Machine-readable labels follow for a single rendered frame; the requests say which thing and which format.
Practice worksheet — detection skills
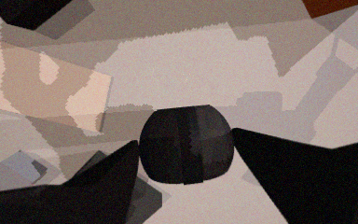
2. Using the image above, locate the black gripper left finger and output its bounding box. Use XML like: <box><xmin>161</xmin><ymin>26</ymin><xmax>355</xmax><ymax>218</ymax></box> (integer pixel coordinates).
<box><xmin>0</xmin><ymin>140</ymin><xmax>140</xmax><ymax>224</ymax></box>

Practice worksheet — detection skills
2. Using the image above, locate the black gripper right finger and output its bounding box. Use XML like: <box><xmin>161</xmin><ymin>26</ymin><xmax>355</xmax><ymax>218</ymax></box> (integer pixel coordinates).
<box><xmin>231</xmin><ymin>128</ymin><xmax>358</xmax><ymax>224</ymax></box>

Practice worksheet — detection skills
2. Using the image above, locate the dark grey switch panel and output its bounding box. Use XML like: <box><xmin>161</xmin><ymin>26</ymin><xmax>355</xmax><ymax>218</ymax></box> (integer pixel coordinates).
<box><xmin>139</xmin><ymin>105</ymin><xmax>234</xmax><ymax>185</ymax></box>

